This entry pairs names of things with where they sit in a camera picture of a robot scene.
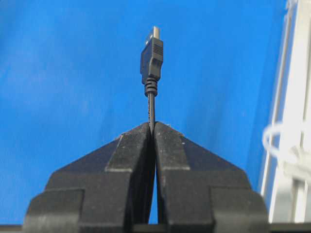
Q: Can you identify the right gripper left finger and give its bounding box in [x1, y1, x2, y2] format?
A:
[23, 123, 155, 233]

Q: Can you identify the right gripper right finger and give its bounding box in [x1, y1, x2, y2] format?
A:
[154, 122, 269, 233]

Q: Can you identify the black USB cable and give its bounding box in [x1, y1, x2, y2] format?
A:
[139, 26, 164, 136]

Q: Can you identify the white zip tie loop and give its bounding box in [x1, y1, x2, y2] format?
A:
[262, 122, 311, 182]

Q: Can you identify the aluminium extrusion frame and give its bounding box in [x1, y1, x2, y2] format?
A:
[260, 0, 311, 223]

